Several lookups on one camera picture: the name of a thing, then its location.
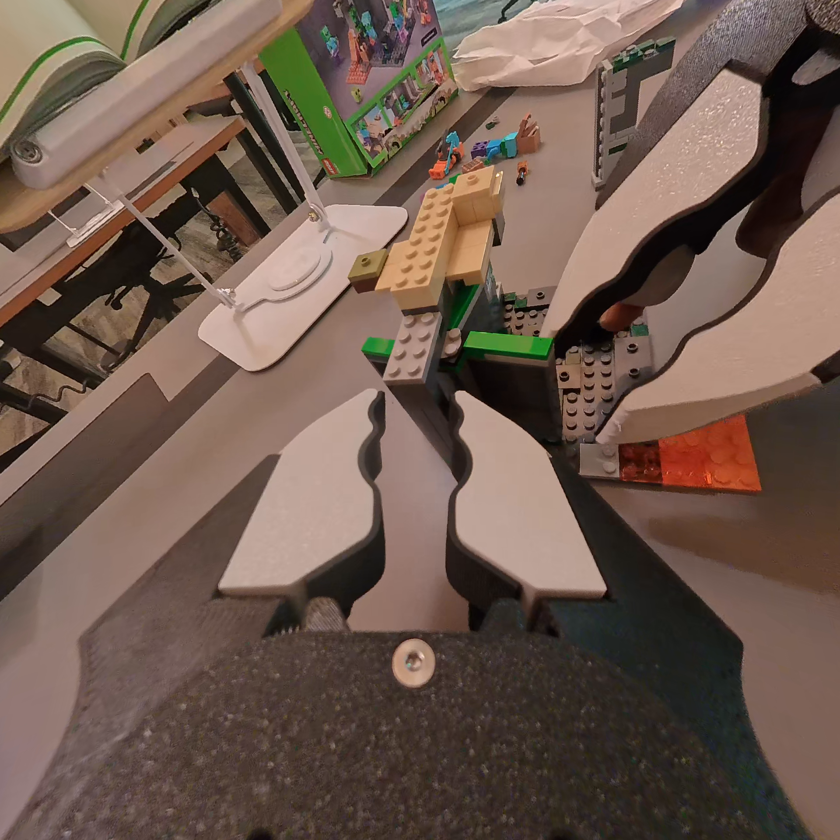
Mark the instruction booklet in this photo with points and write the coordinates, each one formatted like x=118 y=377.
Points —
x=65 y=26

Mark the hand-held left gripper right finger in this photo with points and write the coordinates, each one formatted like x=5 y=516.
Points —
x=525 y=512

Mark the toy brick set box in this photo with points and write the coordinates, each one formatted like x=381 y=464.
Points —
x=394 y=85

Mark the black office chair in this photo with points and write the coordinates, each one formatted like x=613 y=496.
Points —
x=131 y=289

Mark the person's right hand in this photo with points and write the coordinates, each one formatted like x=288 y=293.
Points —
x=620 y=318

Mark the brick building model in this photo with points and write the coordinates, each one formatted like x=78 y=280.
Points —
x=433 y=256

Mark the crumpled white paper bag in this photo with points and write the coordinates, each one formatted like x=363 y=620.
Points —
x=538 y=46

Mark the brown top office desk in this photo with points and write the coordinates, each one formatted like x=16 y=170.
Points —
x=131 y=170

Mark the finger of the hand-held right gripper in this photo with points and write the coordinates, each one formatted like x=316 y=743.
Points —
x=754 y=341
x=676 y=170

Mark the small white book stand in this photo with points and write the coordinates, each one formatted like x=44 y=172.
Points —
x=92 y=220

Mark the pile of small brick figures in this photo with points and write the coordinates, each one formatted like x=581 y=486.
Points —
x=485 y=148

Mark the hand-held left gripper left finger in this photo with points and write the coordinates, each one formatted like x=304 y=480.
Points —
x=308 y=512

